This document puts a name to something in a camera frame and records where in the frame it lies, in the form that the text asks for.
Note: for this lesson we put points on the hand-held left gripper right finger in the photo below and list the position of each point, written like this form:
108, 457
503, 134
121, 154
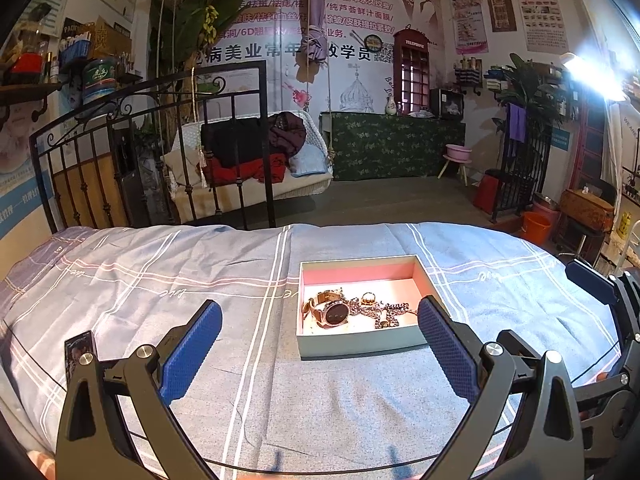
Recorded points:
447, 355

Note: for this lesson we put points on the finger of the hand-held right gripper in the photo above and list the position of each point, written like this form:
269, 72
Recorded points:
590, 280
517, 344

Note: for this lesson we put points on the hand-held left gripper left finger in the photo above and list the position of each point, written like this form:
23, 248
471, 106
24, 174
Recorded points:
192, 355

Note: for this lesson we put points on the pale blue box pink inside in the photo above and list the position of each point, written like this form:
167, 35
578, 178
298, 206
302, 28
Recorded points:
360, 345

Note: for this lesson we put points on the rose gold wristwatch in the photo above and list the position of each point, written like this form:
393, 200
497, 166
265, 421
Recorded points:
334, 312

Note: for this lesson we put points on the brown wooden chest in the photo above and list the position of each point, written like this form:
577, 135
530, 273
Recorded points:
585, 210

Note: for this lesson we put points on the orange bucket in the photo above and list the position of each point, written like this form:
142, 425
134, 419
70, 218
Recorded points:
536, 230

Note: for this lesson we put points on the metal basin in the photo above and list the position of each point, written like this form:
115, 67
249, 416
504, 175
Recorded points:
546, 203

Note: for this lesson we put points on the black smartphone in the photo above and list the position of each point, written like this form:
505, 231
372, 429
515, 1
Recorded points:
77, 347

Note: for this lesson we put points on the black iron rack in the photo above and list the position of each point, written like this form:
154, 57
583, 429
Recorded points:
537, 160

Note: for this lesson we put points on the red bag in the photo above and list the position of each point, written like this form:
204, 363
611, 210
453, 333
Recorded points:
487, 192

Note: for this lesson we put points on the purple towel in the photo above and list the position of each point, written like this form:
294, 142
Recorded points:
516, 122

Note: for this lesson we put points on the pink basin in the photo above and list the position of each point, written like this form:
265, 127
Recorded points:
458, 152

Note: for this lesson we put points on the red white patterned cloth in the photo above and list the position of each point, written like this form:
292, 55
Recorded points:
42, 467

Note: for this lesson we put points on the red garment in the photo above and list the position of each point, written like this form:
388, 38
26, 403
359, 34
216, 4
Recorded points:
250, 170

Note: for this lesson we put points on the white led lamp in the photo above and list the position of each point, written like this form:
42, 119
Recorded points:
595, 77

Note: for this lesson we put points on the green potted plant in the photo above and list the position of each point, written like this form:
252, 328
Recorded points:
530, 85

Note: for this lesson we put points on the green floral cabinet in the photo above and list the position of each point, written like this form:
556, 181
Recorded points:
395, 147

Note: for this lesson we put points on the black garment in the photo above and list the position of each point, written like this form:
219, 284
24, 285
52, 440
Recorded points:
235, 140

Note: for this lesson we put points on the light blue cushion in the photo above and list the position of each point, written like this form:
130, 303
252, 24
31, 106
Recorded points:
307, 165

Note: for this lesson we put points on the small black television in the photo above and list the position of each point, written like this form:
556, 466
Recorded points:
447, 105

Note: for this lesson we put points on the dark maroon jacket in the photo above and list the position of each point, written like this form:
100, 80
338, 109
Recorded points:
287, 132

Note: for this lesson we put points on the white vase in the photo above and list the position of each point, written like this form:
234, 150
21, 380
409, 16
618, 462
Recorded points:
390, 107

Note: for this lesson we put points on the red phone booth cabinet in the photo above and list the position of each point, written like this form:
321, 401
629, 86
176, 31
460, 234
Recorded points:
411, 75

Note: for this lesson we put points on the green tin bucket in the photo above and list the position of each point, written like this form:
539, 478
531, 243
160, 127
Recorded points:
100, 82

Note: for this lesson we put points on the blue basket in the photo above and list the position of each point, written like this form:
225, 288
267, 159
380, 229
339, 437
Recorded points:
75, 52

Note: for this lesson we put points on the red box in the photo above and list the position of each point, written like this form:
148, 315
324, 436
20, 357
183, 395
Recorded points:
25, 66

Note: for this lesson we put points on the tall banana plant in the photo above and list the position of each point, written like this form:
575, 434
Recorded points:
200, 0

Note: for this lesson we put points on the hanging purple umbrella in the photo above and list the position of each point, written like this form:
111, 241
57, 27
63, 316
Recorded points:
316, 10

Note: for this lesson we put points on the black iron bed frame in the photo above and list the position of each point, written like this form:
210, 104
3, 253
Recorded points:
266, 135

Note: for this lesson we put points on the small wall rack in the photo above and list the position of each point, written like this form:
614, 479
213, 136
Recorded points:
467, 77

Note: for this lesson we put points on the face wall poster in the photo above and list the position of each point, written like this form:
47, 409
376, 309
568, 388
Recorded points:
15, 170

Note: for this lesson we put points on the white chart wall poster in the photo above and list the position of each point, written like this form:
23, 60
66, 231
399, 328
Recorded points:
542, 5

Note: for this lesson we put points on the pink woman wall poster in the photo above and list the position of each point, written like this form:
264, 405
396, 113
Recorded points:
467, 10

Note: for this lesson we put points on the dark wall shelf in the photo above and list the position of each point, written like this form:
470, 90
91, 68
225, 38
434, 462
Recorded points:
30, 91

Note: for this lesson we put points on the large wall mural poster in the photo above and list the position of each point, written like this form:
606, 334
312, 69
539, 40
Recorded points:
365, 10

